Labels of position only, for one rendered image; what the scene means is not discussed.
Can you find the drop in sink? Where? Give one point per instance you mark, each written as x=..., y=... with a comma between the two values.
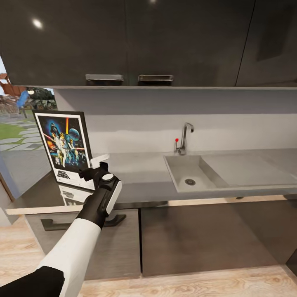
x=224, y=172

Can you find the fixed window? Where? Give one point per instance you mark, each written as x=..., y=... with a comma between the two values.
x=23, y=159

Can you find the poster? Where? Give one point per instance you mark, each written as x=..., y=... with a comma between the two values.
x=65, y=139

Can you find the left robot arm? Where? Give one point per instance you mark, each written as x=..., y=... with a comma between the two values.
x=61, y=273

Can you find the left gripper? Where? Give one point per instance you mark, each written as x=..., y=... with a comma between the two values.
x=90, y=173

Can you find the dishwasher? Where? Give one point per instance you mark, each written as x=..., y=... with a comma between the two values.
x=117, y=251

